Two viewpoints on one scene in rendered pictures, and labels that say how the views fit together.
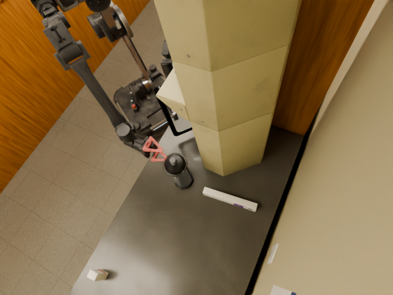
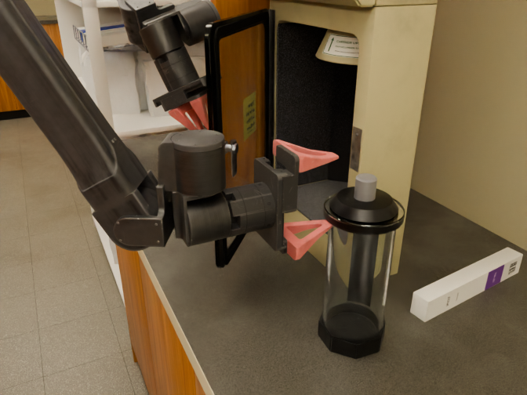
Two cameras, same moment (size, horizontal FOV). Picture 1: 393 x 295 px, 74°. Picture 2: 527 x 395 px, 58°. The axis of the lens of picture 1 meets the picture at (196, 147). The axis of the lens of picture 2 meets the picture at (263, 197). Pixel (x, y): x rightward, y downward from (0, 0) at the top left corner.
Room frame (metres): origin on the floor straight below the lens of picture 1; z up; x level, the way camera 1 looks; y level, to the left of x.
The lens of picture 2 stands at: (0.38, 0.70, 1.46)
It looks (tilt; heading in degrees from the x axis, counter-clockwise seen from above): 26 degrees down; 291
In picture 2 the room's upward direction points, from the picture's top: straight up
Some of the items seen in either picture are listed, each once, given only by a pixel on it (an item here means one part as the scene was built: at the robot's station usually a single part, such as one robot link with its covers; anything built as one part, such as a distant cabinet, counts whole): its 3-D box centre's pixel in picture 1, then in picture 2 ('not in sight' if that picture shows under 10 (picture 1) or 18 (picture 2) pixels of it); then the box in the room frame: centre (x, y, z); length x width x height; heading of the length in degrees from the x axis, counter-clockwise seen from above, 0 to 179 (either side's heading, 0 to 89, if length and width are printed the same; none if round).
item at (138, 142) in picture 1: (142, 145); (251, 208); (0.58, 0.23, 1.20); 0.07 x 0.07 x 0.10; 47
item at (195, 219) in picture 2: (131, 140); (203, 213); (0.62, 0.27, 1.20); 0.07 x 0.06 x 0.07; 47
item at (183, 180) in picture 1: (179, 172); (357, 272); (0.46, 0.11, 1.06); 0.11 x 0.11 x 0.21
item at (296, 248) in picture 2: (158, 154); (301, 221); (0.53, 0.17, 1.16); 0.09 x 0.07 x 0.07; 47
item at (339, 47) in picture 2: not in sight; (367, 40); (0.53, -0.17, 1.34); 0.18 x 0.18 x 0.05
